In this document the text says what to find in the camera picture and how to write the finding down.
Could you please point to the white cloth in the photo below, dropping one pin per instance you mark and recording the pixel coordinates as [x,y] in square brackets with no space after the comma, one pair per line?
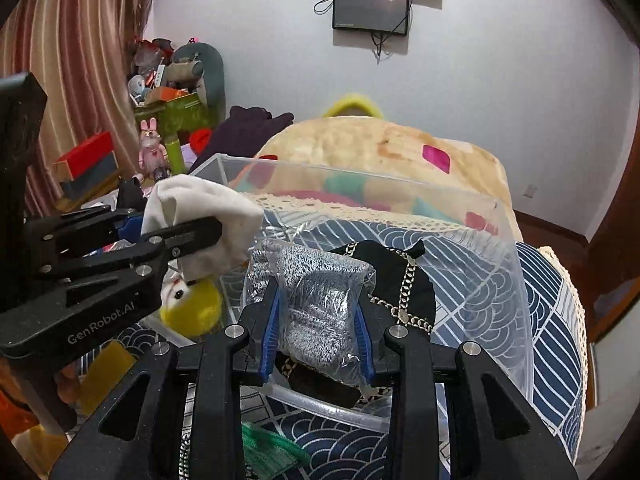
[200,200]

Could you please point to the beige plush blanket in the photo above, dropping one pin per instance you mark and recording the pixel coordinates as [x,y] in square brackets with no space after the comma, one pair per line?
[350,140]

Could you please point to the pink rabbit figure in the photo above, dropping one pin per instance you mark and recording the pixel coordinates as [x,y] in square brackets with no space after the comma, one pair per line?
[151,147]

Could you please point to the grey knit cloth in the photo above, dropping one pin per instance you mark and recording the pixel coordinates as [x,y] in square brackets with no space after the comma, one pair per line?
[310,300]

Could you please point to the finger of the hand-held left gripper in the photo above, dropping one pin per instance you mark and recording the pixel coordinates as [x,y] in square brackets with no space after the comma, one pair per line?
[190,235]
[75,225]

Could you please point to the white wall socket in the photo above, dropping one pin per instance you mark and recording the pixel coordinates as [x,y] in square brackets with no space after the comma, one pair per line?
[531,191]

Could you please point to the grey plush dinosaur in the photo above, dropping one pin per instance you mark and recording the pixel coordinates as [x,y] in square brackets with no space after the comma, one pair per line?
[212,75]

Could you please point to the pile of small toys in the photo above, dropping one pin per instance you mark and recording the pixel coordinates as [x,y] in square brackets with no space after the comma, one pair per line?
[150,62]

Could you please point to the yellow plush toy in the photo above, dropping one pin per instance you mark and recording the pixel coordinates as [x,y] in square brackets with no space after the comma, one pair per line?
[200,310]

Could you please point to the green cardboard box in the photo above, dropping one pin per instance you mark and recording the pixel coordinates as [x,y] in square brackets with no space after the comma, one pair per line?
[185,115]

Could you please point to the striped pink curtain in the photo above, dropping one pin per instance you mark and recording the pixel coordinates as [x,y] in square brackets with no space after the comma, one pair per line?
[75,35]

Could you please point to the yellow plush item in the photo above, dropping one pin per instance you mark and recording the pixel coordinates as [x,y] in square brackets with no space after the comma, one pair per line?
[350,98]

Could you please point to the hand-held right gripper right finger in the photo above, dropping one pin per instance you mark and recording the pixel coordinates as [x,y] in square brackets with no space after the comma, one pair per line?
[364,335]

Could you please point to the small black monitor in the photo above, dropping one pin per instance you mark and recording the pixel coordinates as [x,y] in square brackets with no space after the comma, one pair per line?
[370,7]

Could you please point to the dark wooden door frame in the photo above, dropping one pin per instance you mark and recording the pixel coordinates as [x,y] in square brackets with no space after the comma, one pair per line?
[620,110]

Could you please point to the dark purple garment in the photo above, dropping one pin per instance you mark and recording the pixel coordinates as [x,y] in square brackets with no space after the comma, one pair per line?
[245,130]

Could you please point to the red and grey box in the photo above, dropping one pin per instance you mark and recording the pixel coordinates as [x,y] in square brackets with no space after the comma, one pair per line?
[85,152]

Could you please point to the clear plastic storage box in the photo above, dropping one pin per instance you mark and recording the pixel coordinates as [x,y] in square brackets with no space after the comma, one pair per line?
[475,260]

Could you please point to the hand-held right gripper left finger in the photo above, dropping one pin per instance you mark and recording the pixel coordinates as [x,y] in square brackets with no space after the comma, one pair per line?
[269,332]

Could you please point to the green mesh cloth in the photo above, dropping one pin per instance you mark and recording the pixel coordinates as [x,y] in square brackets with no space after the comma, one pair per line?
[265,452]

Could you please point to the red cloth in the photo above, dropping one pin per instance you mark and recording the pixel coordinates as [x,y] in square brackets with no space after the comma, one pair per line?
[201,139]

